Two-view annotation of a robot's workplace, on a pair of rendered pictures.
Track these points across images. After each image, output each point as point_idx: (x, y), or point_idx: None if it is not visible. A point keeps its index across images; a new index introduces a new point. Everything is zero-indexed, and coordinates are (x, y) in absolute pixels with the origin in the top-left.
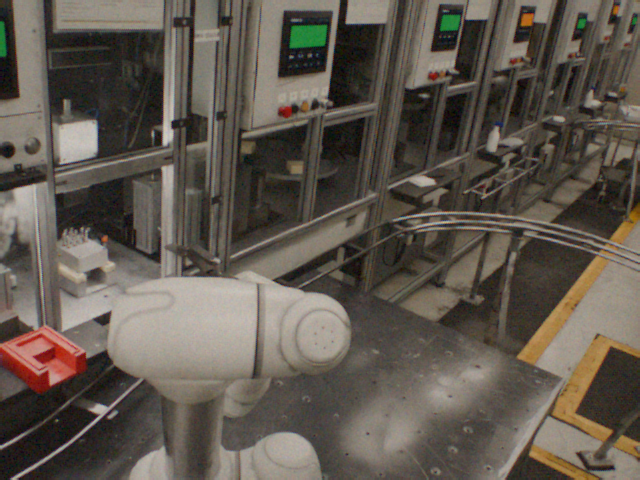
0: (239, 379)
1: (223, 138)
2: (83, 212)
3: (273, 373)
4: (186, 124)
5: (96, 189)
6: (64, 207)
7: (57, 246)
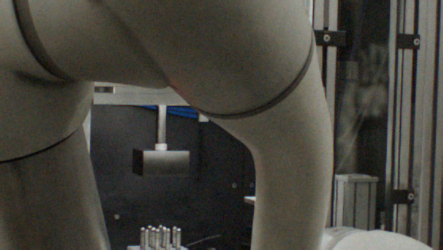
0: (5, 49)
1: (414, 84)
2: (211, 240)
3: (52, 11)
4: (336, 42)
5: (236, 206)
6: (180, 223)
7: (131, 248)
